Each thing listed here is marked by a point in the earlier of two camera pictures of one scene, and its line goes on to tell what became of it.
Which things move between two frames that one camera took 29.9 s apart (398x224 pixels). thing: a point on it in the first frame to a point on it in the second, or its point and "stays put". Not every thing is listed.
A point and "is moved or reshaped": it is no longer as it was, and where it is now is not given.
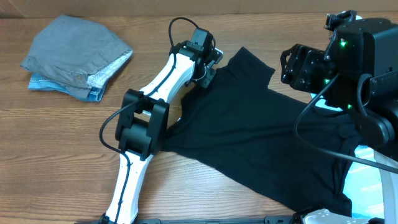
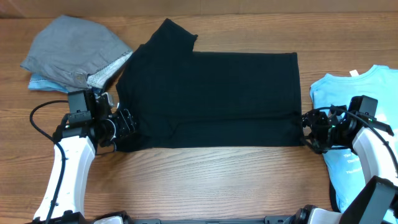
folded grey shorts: x=77 y=54 stays put
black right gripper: x=295 y=71 to x=314 y=119
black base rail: x=268 y=219 stays put
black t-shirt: x=281 y=141 is moved or reshaped
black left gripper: x=205 y=79 to x=126 y=124
